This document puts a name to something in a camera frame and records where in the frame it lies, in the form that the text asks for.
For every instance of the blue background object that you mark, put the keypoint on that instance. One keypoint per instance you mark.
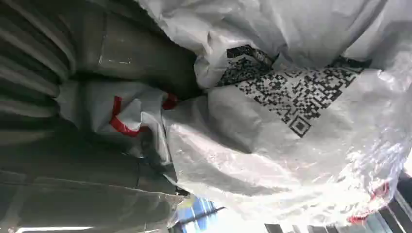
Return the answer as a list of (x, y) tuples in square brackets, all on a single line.
[(196, 214)]

